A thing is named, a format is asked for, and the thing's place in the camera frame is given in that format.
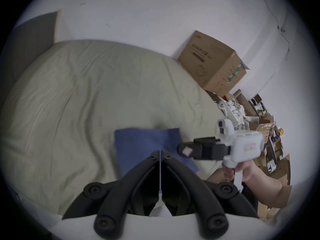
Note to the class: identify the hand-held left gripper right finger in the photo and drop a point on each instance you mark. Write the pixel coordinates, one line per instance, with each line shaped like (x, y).
(207, 204)

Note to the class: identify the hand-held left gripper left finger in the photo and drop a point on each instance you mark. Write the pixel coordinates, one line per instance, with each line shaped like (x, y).
(113, 204)

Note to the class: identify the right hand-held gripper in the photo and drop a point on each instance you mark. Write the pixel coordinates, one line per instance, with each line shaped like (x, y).
(246, 146)

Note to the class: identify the dark blue garment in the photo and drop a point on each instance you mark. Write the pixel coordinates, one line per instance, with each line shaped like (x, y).
(140, 144)

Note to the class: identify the person's right forearm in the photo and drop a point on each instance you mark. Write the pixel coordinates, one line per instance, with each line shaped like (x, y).
(270, 190)

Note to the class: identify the person's right hand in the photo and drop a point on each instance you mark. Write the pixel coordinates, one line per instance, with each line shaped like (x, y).
(248, 171)

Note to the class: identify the pile of cartons and clutter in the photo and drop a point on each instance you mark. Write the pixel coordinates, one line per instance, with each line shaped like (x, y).
(265, 124)

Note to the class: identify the large brown cardboard carton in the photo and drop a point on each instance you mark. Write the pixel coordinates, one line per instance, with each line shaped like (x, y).
(212, 61)

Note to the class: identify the bed with beige sheet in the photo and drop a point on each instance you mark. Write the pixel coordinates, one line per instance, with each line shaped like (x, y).
(82, 104)

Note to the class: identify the dark padded headboard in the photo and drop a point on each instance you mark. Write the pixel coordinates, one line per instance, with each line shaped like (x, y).
(27, 49)

